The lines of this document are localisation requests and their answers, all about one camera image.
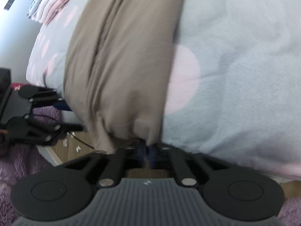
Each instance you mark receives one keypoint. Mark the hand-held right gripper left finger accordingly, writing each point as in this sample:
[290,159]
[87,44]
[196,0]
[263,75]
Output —
[135,156]

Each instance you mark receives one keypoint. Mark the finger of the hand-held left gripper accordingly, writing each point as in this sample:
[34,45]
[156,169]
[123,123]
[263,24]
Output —
[58,128]
[49,96]

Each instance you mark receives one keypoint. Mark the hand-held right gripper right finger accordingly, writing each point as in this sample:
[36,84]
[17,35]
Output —
[154,155]

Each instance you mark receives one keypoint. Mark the brown garment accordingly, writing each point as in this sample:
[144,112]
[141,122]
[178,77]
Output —
[129,63]

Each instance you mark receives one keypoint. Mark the stack of folded clothes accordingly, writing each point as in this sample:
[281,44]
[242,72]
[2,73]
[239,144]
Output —
[54,2]

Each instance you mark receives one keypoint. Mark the white paper scrap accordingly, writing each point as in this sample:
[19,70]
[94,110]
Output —
[65,143]
[71,134]
[78,148]

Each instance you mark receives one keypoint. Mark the black furniture panel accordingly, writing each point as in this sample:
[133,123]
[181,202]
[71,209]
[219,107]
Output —
[5,91]

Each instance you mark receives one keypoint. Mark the red cloth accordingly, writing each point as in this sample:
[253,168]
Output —
[17,86]

